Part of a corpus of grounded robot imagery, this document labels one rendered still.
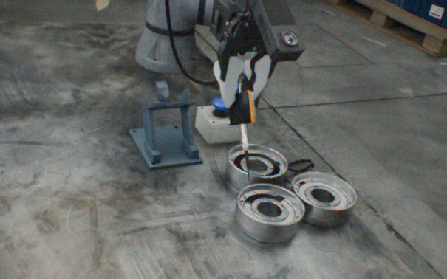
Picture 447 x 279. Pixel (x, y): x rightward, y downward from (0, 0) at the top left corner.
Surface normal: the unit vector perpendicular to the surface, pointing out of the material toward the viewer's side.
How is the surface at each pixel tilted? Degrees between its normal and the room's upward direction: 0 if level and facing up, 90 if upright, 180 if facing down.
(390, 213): 0
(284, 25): 32
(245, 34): 90
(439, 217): 0
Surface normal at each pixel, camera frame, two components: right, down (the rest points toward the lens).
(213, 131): 0.40, 0.51
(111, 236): 0.15, -0.85
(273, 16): 0.36, -0.45
